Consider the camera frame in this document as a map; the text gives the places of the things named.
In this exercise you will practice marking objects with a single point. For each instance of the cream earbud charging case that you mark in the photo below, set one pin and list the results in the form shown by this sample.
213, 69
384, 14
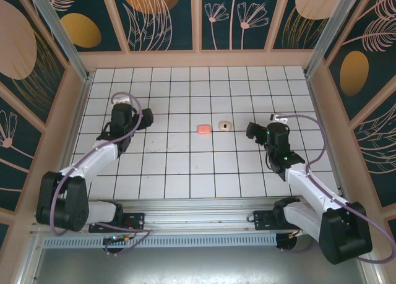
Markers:
225, 126

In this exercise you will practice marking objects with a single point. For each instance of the pink earbud charging case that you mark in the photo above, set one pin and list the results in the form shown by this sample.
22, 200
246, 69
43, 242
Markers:
204, 129

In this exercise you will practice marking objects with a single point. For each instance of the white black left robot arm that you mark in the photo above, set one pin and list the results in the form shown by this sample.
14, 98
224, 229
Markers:
71, 203

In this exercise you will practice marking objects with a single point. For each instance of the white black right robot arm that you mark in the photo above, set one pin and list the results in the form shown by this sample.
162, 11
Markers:
340, 231

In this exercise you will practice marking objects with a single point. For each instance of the grey metal sheet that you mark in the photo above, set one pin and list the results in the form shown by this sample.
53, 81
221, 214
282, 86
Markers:
185, 265

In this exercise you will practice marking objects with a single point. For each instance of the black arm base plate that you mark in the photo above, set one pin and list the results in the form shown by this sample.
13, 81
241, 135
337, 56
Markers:
263, 220
136, 220

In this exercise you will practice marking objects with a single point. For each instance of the aluminium frame post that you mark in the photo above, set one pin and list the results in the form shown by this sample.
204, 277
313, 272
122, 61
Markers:
331, 30
62, 36

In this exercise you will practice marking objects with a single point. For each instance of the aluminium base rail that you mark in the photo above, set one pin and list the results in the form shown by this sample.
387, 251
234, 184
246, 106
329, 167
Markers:
198, 217

